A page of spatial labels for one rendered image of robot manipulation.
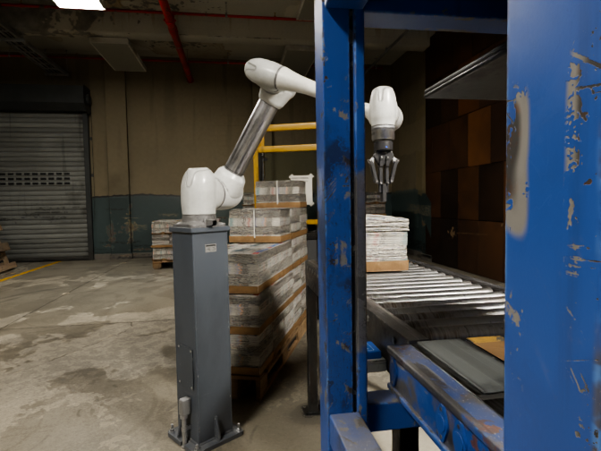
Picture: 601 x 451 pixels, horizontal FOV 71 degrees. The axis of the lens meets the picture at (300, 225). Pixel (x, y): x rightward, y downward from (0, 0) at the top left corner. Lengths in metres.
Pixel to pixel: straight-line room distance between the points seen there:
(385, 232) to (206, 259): 0.80
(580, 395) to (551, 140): 0.13
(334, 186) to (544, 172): 0.56
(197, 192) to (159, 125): 7.73
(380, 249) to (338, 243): 1.04
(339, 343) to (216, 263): 1.24
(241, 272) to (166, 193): 7.20
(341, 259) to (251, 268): 1.59
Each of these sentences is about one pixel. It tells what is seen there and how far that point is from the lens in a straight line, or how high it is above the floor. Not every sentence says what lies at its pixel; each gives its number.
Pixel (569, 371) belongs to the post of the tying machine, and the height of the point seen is 1.01.
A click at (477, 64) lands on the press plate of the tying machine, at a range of 0.73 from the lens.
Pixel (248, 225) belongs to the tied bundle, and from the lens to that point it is 2.96.
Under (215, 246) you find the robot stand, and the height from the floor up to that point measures 0.91.
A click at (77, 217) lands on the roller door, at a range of 9.86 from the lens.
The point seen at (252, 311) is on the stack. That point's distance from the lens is 2.41.
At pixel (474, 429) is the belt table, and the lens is 0.68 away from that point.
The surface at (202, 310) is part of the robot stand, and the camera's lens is 1.99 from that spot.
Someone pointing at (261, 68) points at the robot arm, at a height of 1.67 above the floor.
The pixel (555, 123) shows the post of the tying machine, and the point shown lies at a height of 1.14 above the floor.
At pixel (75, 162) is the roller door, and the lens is 9.89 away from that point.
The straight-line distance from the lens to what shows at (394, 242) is 1.85.
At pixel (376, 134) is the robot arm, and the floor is 1.36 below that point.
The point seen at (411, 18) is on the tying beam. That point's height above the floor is 1.45.
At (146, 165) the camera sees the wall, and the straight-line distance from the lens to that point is 9.59.
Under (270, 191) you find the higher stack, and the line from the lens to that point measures 3.51.
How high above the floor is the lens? 1.10
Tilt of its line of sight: 3 degrees down
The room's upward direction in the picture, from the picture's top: 1 degrees counter-clockwise
